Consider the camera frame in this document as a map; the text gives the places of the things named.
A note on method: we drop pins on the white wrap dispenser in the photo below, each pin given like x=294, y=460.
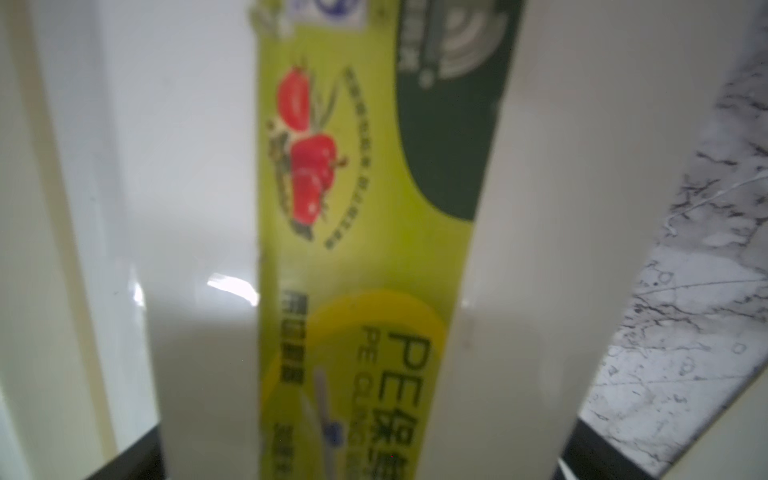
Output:
x=378, y=239

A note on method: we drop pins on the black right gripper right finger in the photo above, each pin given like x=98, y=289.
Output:
x=587, y=455

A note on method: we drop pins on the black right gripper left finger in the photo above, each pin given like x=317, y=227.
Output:
x=141, y=461

